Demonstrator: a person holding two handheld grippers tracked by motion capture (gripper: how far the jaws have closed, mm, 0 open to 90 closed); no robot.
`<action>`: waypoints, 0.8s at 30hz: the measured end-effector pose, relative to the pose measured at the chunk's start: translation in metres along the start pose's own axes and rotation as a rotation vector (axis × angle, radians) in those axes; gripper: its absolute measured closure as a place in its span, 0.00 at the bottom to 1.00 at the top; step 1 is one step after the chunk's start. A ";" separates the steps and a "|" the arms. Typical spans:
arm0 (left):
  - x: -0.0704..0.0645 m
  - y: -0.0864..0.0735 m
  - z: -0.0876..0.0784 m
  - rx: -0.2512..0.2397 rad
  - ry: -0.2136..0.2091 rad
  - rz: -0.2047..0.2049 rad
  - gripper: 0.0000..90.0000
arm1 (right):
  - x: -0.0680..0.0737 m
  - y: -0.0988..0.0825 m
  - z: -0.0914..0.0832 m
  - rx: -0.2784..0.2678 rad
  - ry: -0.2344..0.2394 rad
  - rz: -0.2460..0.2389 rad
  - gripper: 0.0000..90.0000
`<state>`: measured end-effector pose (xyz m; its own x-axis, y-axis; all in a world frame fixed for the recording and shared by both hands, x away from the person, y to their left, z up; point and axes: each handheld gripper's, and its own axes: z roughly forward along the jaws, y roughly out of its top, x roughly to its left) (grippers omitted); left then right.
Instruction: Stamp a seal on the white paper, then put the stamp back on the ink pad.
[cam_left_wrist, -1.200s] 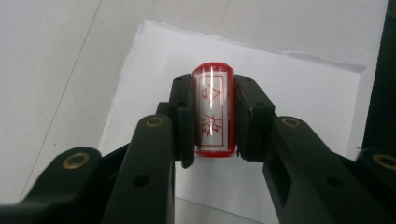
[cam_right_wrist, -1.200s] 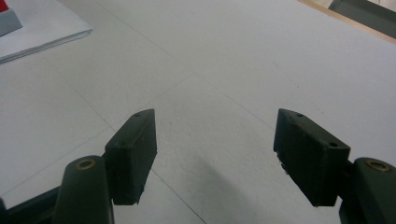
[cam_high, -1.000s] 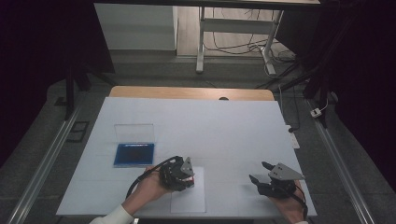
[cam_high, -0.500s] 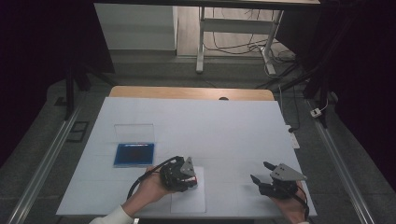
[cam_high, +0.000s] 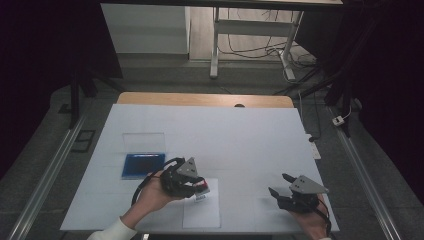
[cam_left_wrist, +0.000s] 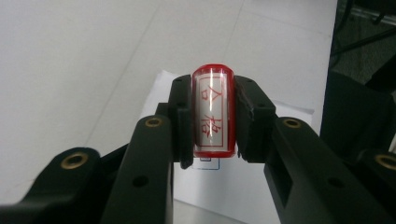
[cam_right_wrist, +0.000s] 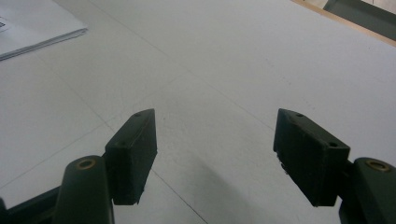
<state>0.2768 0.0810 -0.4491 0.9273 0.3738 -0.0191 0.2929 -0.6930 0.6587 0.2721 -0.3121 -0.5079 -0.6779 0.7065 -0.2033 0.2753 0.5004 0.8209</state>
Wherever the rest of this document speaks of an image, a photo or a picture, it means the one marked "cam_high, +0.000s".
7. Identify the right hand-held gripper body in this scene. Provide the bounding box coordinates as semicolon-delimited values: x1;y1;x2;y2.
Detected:
278;175;329;214

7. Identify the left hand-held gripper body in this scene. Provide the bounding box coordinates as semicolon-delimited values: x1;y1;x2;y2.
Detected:
160;157;205;198

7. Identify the white paper sheet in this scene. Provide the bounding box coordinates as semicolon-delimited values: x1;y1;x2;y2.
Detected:
182;178;222;230

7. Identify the blue case with clear lid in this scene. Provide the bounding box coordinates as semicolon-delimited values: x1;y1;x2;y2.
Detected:
121;132;167;180

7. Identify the person's right hand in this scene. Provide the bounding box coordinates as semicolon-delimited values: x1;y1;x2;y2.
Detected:
289;199;332;240

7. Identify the person's left hand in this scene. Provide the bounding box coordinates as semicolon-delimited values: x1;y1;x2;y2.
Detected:
134;170;183;216

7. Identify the white table cover board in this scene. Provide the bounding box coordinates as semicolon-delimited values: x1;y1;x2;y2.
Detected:
59;103;340;233

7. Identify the wooden table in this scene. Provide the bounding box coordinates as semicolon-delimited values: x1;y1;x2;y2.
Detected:
116;92;295;109

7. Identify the black stand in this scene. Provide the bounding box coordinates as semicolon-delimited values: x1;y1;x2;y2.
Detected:
68;64;125;130
273;59;355;138

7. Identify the dark curtain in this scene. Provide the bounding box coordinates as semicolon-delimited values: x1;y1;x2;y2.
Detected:
0;0;124;181
295;0;424;203

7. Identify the white desk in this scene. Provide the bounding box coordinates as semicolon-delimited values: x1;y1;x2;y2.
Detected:
99;0;344;81

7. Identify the white cabinet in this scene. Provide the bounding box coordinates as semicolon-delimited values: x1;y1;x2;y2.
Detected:
100;3;191;55

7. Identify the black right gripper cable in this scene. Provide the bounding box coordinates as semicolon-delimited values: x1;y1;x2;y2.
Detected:
316;196;333;238

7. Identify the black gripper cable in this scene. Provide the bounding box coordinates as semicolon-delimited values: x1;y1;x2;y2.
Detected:
131;157;186;206
316;196;333;238

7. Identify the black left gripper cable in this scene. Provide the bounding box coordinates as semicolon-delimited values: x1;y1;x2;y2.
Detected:
131;157;186;206

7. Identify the aluminium floor rail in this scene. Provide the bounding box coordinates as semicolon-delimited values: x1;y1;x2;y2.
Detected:
328;106;404;240
6;113;88;240

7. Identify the white adapter with cable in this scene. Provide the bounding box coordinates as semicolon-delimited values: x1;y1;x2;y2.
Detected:
331;105;353;127

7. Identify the black floor frame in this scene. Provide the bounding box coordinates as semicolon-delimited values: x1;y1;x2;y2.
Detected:
71;129;97;154

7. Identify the tangle of black floor cables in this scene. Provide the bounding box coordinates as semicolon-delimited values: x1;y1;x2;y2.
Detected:
218;8;318;69

